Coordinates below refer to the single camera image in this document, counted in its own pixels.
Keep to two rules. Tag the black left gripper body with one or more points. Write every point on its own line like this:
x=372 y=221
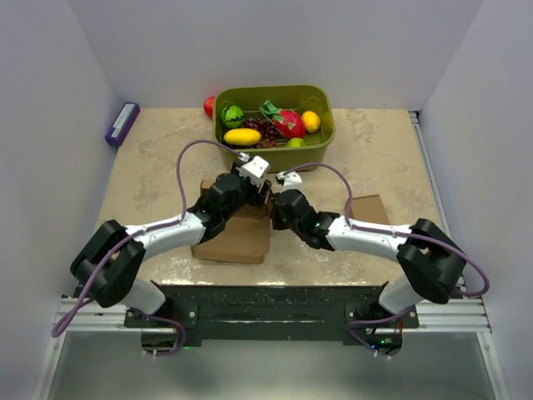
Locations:
x=249 y=192

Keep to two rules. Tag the brown cardboard box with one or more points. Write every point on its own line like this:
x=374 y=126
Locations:
x=235 y=232

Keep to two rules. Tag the yellow toy mango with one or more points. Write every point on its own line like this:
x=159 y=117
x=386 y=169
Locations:
x=242 y=137

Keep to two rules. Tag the red toy apple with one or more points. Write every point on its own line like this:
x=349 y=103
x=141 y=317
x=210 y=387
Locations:
x=208 y=106

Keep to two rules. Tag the small toy watermelon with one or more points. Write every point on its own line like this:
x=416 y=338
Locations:
x=232 y=116

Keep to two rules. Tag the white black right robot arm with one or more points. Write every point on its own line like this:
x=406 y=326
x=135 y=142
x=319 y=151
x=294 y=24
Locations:
x=430 y=261

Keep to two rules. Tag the yellow toy lemon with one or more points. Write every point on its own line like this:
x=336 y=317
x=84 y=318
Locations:
x=311 y=121

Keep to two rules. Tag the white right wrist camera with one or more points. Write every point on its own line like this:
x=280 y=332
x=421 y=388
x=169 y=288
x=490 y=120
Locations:
x=289 y=180

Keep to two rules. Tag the pink toy dragon fruit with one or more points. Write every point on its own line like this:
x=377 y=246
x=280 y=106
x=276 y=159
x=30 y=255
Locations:
x=287 y=121

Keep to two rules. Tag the purple toy grapes bunch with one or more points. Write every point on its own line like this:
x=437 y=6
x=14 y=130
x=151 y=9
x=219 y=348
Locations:
x=267 y=130

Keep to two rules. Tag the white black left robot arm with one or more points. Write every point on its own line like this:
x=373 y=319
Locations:
x=108 y=265

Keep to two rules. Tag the purple white rectangular box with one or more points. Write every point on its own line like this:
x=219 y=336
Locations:
x=117 y=133

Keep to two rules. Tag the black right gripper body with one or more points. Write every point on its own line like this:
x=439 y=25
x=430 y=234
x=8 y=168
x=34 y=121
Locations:
x=279 y=222

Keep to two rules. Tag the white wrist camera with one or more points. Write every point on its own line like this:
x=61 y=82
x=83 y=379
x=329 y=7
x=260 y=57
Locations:
x=255 y=169
x=289 y=180

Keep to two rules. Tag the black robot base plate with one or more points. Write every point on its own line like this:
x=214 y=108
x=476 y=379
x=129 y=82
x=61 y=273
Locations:
x=268 y=313

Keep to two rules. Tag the green toy lime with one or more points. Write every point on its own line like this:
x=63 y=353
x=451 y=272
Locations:
x=296 y=142

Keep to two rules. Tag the small folded cardboard box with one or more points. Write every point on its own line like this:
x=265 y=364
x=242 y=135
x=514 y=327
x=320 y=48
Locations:
x=369 y=208

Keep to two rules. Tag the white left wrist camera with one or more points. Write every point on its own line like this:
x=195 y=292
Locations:
x=255 y=169

